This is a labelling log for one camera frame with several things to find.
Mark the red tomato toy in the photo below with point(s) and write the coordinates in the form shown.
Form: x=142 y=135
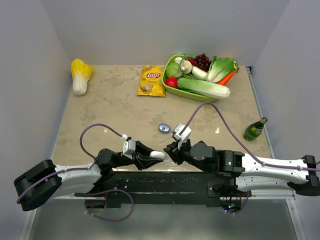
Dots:
x=172 y=82

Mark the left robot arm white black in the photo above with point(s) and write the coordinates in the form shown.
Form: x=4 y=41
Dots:
x=47 y=180

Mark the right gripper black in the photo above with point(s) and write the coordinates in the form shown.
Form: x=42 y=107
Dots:
x=173 y=150

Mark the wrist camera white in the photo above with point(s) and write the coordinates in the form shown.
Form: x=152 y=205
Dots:
x=181 y=134
x=129 y=145

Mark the yellow napa cabbage toy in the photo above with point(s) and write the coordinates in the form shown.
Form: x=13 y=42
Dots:
x=81 y=74

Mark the round green cabbage toy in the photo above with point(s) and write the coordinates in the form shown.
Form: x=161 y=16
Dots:
x=173 y=70

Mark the orange carrot toy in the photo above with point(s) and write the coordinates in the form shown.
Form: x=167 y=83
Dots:
x=225 y=80

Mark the green plastic tray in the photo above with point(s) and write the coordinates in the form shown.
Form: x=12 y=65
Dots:
x=181 y=93

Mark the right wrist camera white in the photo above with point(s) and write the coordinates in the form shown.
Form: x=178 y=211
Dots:
x=181 y=134

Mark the green leafy lettuce toy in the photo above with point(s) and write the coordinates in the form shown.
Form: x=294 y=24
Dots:
x=219 y=68

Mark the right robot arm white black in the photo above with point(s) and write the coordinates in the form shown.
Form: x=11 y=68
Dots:
x=247 y=171

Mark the yellow Lays chips bag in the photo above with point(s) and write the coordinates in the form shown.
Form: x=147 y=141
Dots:
x=151 y=81

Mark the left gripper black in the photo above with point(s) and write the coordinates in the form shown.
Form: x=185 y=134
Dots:
x=142 y=162

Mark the white king oyster mushroom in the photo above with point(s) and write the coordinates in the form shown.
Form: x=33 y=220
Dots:
x=187 y=68

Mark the blue-grey earbud charging case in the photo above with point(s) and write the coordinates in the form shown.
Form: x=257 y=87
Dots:
x=164 y=128

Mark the small white mushroom toy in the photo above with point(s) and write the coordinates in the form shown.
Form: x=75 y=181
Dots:
x=178 y=60

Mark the long green napa cabbage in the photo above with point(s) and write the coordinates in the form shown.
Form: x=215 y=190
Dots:
x=204 y=88

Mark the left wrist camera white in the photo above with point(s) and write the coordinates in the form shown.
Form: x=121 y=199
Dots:
x=129 y=145

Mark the green glass bottle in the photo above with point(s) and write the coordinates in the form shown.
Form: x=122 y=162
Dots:
x=254 y=130

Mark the dark red grapes bunch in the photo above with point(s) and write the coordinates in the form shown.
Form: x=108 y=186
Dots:
x=201 y=61

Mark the white earbud charging case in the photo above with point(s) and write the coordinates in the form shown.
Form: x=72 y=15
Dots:
x=158 y=155

